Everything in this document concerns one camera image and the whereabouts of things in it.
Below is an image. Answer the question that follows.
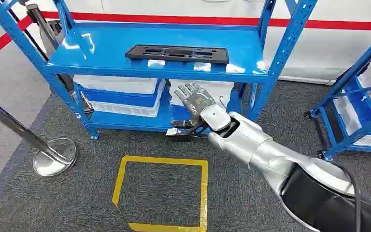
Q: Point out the blue plastic bin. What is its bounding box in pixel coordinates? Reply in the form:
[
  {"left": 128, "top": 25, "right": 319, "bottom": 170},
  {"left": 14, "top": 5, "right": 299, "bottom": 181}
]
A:
[{"left": 76, "top": 80, "right": 162, "bottom": 109}]

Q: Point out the black plastic slotted tray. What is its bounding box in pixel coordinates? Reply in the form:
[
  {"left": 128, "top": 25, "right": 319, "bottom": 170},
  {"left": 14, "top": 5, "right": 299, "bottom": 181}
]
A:
[{"left": 125, "top": 44, "right": 230, "bottom": 65}]

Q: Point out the yellow floor tape square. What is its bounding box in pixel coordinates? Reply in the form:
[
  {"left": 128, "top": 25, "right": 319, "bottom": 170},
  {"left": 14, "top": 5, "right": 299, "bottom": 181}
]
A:
[{"left": 111, "top": 155, "right": 209, "bottom": 232}]

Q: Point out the white label sticker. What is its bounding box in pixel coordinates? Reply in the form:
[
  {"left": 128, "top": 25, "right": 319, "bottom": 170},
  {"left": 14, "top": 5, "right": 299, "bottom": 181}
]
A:
[
  {"left": 193, "top": 62, "right": 213, "bottom": 73},
  {"left": 147, "top": 59, "right": 166, "bottom": 69}
]

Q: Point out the black stanchion post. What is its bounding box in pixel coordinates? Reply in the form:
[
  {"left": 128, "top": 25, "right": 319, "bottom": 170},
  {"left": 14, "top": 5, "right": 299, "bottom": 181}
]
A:
[{"left": 18, "top": 0, "right": 95, "bottom": 115}]

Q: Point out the chrome stanchion post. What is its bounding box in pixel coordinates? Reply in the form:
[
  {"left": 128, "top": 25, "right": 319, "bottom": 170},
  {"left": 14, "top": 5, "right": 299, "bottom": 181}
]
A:
[{"left": 0, "top": 91, "right": 78, "bottom": 178}]

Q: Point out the blue metal shelf rack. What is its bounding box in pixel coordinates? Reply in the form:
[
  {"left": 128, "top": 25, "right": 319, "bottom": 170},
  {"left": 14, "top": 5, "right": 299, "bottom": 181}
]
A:
[
  {"left": 0, "top": 0, "right": 318, "bottom": 141},
  {"left": 303, "top": 27, "right": 371, "bottom": 162}
]

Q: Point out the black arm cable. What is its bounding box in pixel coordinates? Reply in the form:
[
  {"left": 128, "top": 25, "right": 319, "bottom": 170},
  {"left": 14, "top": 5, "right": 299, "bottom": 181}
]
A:
[{"left": 332, "top": 163, "right": 363, "bottom": 232}]

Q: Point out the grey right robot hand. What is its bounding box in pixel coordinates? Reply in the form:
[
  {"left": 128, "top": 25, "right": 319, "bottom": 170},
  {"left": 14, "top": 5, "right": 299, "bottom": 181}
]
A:
[{"left": 171, "top": 82, "right": 217, "bottom": 129}]

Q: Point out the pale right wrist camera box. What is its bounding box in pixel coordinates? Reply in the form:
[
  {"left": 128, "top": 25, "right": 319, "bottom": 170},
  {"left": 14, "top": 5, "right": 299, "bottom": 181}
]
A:
[{"left": 165, "top": 127, "right": 193, "bottom": 143}]

